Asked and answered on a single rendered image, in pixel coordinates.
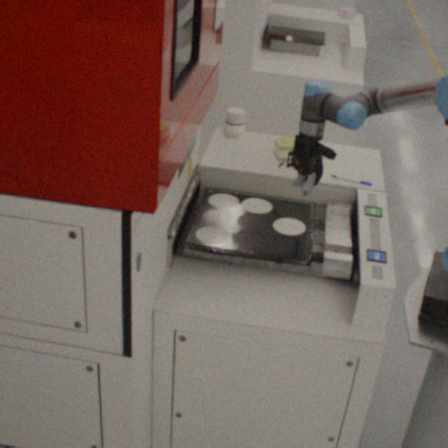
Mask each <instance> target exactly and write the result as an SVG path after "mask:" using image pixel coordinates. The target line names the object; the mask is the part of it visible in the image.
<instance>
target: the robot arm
mask: <svg viewBox="0 0 448 448"><path fill-rule="evenodd" d="M330 91H331V85H330V84H329V83H328V82H326V81H322V80H310V81H308V82H306V84H305V87H304V93H303V95H302V96H303V99H302V108H301V115H300V120H299V127H298V129H299V134H298V135H295V140H294V147H293V150H291V151H289V152H288V161H287V168H288V167H291V166H293V168H294V169H295V170H297V177H296V178H295V179H294V180H293V181H292V185H293V186H301V191H302V193H303V196H305V197H306V196H308V195H309V194H310V193H311V192H312V191H313V190H314V188H315V187H317V184H318V183H319V182H320V180H321V178H322V176H323V172H324V164H323V159H324V158H326V159H329V160H330V159H331V160H334V159H335V157H336V155H337V153H335V152H334V150H332V149H331V148H328V146H326V145H324V144H322V143H320V142H318V141H320V140H322V137H323V133H324V128H325V121H326V120H328V121H331V122H334V124H336V125H339V126H340V127H342V128H345V129H349V130H358V129H360V127H361V126H363V124H364V122H365V120H366V118H369V117H371V116H375V115H380V114H385V113H391V112H396V111H402V110H409V109H415V108H420V107H426V106H428V107H432V106H436V107H437V110H438V111H439V112H440V113H441V115H442V116H443V117H444V123H445V126H447V127H448V73H447V74H445V75H440V76H436V77H431V78H426V79H422V80H417V81H413V82H408V83H407V82H403V83H399V84H394V85H389V86H385V87H375V88H370V89H367V90H366V91H363V92H360V93H357V94H355V95H352V96H349V97H346V98H342V97H339V96H336V95H334V94H333V93H331V92H330ZM290 156H292V160H291V163H289V157H290ZM293 156H294V158H293ZM323 157H324V158H323ZM442 260H443V265H444V267H445V269H446V271H447V272H448V246H447V247H446V248H445V250H444V252H443V255H442Z"/></svg>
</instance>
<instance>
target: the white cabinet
mask: <svg viewBox="0 0 448 448"><path fill-rule="evenodd" d="M384 349H385V345H383V344H380V345H376V344H370V343H363V342H356V341H349V340H343V339H337V338H330V337H323V336H316V335H310V334H302V333H296V332H289V331H282V330H275V329H268V328H262V327H255V326H248V325H241V324H234V323H227V322H221V321H213V320H207V319H200V318H193V317H186V316H185V315H179V314H173V313H165V312H159V311H154V314H153V354H152V389H153V394H152V432H151V448H358V444H359V440H360V437H361V433H362V429H363V424H364V420H365V416H366V412H368V408H369V405H370V401H371V397H372V393H373V389H374V385H375V381H376V376H377V373H379V369H380V365H381V361H382V357H383V353H384Z"/></svg>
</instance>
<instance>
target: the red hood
mask: <svg viewBox="0 0 448 448"><path fill-rule="evenodd" d="M224 11H225V0H0V193H6V194H14V195H21V196H28V197H35V198H42V199H49V200H56V201H63V202H70V203H77V204H84V205H92V206H99V207H106V208H113V209H121V210H128V211H134V212H140V213H147V214H154V213H155V211H158V209H159V207H160V205H161V202H162V200H163V198H164V196H165V194H166V192H167V190H168V187H169V185H170V183H171V181H172V179H174V177H175V175H176V173H177V170H178V168H179V166H180V165H181V163H182V161H183V159H184V157H185V154H186V152H188V150H189V148H190V146H191V144H192V142H193V140H194V138H195V135H196V133H197V131H198V129H199V127H200V125H201V123H203V121H204V119H205V117H206V114H207V112H208V110H209V108H210V106H211V104H212V102H213V100H214V98H215V96H216V94H217V92H219V79H220V66H221V60H220V58H221V51H222V38H223V23H224Z"/></svg>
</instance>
